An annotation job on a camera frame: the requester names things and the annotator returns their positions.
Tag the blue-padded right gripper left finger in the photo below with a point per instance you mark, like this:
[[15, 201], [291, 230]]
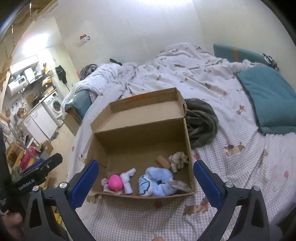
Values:
[[51, 213]]

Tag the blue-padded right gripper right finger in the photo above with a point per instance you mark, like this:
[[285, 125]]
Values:
[[252, 221]]

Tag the pink plush ball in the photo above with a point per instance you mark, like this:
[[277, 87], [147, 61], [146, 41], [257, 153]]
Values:
[[115, 183]]

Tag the white sock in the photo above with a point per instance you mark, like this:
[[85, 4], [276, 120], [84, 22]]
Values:
[[125, 177]]

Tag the beige patterned cloth scrunchie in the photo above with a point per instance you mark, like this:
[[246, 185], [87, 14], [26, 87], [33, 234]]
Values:
[[177, 161]]

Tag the light blue plush toy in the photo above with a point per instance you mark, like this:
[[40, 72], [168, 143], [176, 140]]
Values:
[[155, 182]]

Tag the clear plastic packaging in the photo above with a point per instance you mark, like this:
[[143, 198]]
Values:
[[179, 185]]

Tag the wooden chair with red cloth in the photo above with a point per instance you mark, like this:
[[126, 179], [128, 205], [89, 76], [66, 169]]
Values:
[[18, 157]]

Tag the white checked dog-print bedspread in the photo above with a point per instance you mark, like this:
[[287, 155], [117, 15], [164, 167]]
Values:
[[238, 153]]

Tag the white kitchen cabinet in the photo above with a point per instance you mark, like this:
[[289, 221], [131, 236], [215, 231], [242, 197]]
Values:
[[39, 124]]

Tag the white washing machine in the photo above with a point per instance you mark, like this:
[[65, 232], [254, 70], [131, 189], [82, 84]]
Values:
[[52, 104]]

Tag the dark grey folded blanket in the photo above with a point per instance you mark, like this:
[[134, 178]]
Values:
[[202, 122]]

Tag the teal mattress corner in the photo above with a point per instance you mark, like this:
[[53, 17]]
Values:
[[78, 105]]

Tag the brown cardboard box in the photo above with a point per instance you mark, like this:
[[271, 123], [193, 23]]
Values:
[[133, 132]]

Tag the teal pillow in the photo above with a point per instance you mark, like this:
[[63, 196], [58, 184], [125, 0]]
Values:
[[272, 99]]

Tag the teal headboard cushion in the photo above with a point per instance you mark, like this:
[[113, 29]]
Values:
[[233, 54]]

